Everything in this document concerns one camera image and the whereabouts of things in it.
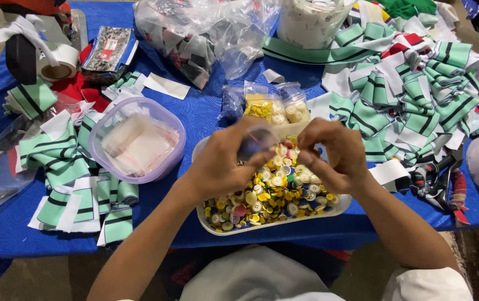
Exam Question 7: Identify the purple-rimmed clear plastic container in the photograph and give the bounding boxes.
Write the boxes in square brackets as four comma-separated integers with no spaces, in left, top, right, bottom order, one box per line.
[88,96,187,185]

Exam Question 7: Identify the heap of mixed coloured buttons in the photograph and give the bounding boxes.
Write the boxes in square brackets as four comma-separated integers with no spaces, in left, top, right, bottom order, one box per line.
[203,136,341,233]

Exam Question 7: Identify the white tape roll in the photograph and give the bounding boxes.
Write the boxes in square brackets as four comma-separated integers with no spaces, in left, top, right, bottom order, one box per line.
[36,42,80,82]

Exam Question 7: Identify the bag of cream buttons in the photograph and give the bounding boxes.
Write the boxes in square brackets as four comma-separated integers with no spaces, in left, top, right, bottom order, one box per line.
[276,82,312,125]

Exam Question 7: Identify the person's right hand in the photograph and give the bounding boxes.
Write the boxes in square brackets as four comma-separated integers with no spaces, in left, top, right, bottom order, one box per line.
[297,118,374,195]

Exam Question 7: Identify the small bag of blue buttons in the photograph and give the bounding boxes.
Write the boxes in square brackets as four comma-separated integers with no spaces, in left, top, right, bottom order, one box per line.
[236,125,282,164]

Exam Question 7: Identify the person's white garment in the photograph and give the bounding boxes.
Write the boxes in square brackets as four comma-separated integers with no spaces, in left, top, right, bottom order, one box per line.
[116,245,474,301]

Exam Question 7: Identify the clear bag of blue buttons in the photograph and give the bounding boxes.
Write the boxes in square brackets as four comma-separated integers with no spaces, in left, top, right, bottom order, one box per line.
[221,84,247,123]

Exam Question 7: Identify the black machine part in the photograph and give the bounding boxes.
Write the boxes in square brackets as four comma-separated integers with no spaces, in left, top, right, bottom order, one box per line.
[4,33,38,85]

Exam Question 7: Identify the blue tablecloth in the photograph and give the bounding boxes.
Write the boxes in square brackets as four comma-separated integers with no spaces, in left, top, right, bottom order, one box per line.
[0,1,479,261]

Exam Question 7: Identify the red fabric piece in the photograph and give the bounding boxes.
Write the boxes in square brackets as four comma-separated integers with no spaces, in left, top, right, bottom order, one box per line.
[50,43,113,113]

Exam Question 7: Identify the small heap of striped fabric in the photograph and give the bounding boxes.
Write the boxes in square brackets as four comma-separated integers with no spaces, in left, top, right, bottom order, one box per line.
[3,70,148,246]

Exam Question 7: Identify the black-and-white patterned packet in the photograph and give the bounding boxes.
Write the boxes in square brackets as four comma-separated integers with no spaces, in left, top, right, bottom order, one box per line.
[81,26,140,75]

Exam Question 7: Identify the stack of small clear bags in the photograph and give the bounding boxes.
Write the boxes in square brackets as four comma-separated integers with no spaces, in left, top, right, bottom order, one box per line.
[100,112,180,177]

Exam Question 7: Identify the large clear bag of fabric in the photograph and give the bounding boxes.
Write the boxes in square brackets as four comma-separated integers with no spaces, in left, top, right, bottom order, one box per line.
[133,0,283,91]

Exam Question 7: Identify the white plastic bucket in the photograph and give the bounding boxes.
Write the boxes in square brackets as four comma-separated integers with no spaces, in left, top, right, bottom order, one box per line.
[276,0,356,50]

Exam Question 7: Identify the scissors with red-wrapped handle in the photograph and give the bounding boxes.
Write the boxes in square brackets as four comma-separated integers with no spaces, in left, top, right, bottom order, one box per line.
[410,156,471,226]

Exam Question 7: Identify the white rectangular fabric piece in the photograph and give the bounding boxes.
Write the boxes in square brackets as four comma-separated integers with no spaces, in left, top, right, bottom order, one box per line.
[143,72,191,100]

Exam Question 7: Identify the cardboard box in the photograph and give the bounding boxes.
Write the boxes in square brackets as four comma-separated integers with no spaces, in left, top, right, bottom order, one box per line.
[432,0,479,57]

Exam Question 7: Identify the big heap of striped fabric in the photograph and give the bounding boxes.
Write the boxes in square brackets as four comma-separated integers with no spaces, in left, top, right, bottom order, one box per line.
[262,0,479,168]

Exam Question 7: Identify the white plastic tray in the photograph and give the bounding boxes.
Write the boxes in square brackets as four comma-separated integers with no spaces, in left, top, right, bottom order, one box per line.
[192,120,353,237]

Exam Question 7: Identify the small white fabric scrap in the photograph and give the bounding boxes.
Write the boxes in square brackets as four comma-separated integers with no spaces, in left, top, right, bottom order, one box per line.
[262,69,285,84]

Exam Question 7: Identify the white cloth strip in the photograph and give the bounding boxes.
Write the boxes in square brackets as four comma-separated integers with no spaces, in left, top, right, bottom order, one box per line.
[0,14,61,67]

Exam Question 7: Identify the person's left hand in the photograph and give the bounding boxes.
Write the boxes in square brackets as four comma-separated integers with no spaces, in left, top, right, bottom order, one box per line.
[183,117,280,201]

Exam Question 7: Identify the bag of yellow buttons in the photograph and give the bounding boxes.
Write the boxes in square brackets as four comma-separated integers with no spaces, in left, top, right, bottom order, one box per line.
[243,81,283,126]

